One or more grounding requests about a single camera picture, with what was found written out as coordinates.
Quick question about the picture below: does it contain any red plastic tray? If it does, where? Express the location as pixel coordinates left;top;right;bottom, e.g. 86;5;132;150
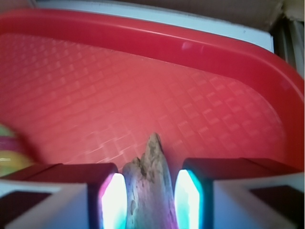
0;10;304;170

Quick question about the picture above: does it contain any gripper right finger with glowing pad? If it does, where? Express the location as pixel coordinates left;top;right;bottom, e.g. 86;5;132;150
174;158;305;229

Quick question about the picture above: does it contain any red yellow green rope toy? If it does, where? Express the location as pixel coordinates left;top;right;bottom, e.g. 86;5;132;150
0;124;34;177

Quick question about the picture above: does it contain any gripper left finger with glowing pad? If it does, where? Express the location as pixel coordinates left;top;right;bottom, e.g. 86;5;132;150
0;163;126;229

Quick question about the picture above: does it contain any brown wood chip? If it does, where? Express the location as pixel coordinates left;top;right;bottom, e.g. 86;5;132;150
122;133;178;229

